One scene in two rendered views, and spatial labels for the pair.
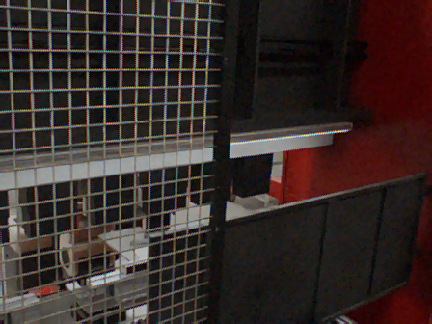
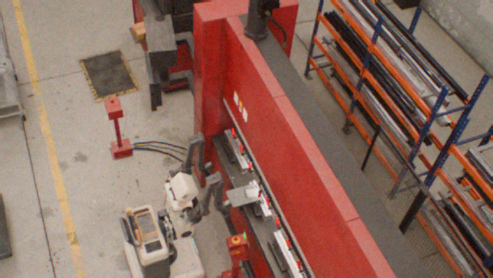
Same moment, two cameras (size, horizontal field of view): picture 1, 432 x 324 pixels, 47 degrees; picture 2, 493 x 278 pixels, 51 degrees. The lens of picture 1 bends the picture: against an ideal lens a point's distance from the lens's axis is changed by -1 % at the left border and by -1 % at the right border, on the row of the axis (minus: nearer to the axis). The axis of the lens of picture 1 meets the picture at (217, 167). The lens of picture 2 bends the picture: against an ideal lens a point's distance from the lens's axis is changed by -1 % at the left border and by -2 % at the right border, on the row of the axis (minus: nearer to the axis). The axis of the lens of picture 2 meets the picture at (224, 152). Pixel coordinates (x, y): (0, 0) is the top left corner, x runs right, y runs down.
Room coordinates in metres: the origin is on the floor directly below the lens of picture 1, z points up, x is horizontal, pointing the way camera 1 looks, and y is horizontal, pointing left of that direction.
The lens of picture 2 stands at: (1.22, 2.92, 4.89)
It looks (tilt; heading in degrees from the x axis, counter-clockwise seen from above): 51 degrees down; 285
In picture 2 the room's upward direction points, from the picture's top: 4 degrees clockwise
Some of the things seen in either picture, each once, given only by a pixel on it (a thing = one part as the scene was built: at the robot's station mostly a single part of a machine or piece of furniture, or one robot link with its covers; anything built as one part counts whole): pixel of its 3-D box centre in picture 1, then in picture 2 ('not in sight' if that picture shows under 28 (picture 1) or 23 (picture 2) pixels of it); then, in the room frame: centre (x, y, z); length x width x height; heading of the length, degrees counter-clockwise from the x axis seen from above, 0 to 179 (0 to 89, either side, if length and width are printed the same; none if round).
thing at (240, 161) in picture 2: not in sight; (235, 151); (1.98, -0.23, 0.92); 0.50 x 0.06 x 0.10; 129
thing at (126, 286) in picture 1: (142, 281); (260, 201); (1.60, 0.24, 0.92); 0.39 x 0.06 x 0.10; 129
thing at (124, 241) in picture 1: (135, 243); (242, 195); (1.75, 0.29, 1.00); 0.26 x 0.18 x 0.01; 39
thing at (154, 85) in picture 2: not in sight; (154, 81); (2.87, -0.38, 1.42); 0.45 x 0.12 x 0.36; 119
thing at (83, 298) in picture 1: (87, 299); not in sight; (1.31, 0.36, 1.01); 0.26 x 0.12 x 0.05; 39
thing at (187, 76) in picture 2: not in sight; (185, 87); (2.66, -0.64, 1.17); 0.40 x 0.24 x 0.07; 129
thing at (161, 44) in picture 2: not in sight; (162, 68); (2.82, -0.47, 1.53); 0.51 x 0.25 x 0.85; 119
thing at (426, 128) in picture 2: not in sight; (378, 76); (0.79, -1.89, 0.87); 2.20 x 0.50 x 1.75; 130
